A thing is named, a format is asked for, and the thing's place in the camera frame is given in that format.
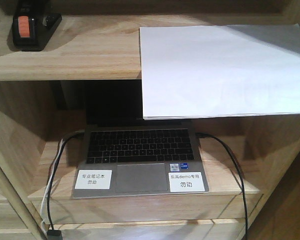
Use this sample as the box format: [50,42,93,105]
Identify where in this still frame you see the black stapler with orange label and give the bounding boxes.
[11,0,62,52]

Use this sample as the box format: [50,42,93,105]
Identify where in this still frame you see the white cable left of laptop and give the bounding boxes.
[40,129,85,236]

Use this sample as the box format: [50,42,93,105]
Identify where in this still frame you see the black cable right of laptop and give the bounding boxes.
[196,132,249,240]

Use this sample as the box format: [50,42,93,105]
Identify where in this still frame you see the grey adapter dongle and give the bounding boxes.
[47,229,63,240]

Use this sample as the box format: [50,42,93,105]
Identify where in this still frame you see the wooden shelf unit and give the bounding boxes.
[0,0,300,240]

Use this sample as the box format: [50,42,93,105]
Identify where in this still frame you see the black cable left of laptop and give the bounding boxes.
[46,132,84,231]

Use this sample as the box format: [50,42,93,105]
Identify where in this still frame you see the black cable of laptop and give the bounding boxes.
[196,132,249,240]
[46,132,84,231]

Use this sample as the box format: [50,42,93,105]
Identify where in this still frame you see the grey laptop computer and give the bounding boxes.
[72,80,209,199]

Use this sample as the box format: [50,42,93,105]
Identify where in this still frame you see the white paper sheets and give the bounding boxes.
[139,25,300,120]

